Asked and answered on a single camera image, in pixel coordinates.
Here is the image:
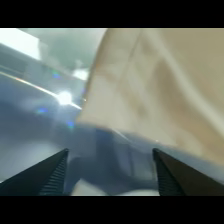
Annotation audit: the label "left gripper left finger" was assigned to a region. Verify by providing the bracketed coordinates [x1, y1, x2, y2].
[0, 147, 70, 197]

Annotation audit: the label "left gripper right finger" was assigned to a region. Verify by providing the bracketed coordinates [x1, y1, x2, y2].
[152, 147, 224, 197]

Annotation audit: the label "brown pants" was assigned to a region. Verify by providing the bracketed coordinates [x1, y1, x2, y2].
[75, 28, 224, 168]

